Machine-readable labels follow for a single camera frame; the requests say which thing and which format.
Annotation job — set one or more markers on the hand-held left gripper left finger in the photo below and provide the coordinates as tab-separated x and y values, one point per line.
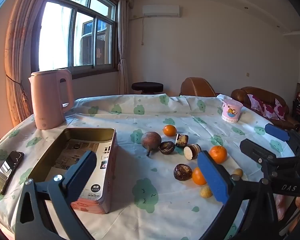
82	170

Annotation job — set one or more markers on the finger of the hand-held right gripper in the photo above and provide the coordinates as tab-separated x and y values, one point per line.
255	152
277	132

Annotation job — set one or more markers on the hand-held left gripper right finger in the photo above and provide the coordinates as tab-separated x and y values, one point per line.
213	177

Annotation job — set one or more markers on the orange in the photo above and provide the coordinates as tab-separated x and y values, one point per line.
197	177
218	154
170	130

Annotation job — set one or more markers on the small yellow kumquat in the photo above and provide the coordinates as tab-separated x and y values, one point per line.
238	172

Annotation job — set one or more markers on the pink metal tin box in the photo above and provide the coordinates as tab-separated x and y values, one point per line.
106	180

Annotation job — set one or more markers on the dark brown passion fruit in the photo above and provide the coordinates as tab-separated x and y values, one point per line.
182	172
167	148

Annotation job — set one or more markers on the chocolate cake roll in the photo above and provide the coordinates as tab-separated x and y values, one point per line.
181	140

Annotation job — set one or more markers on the large brown round fruit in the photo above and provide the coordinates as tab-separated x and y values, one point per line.
151	141

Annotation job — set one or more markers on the floral cushion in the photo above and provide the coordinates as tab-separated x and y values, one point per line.
256	102
276	110

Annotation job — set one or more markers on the white green-print tablecloth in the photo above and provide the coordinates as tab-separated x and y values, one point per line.
130	170

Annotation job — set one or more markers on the pink cartoon cup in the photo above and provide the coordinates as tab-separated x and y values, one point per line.
231	111

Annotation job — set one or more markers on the brown leather sofa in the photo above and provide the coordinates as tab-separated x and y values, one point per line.
240	97

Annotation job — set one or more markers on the black smartphone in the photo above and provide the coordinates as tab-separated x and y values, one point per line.
7	172

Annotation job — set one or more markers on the pink electric kettle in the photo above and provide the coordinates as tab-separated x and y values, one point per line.
47	100

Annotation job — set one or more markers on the black round stool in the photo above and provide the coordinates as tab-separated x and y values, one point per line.
147	86

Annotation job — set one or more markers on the pale narrow curtain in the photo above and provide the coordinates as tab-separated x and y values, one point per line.
123	50

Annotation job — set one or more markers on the peach patterned curtain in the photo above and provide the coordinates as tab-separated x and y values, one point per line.
17	55

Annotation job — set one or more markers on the sliding glass window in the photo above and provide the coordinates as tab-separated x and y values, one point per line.
72	37

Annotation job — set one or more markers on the white air conditioner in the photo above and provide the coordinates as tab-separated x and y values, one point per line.
161	10

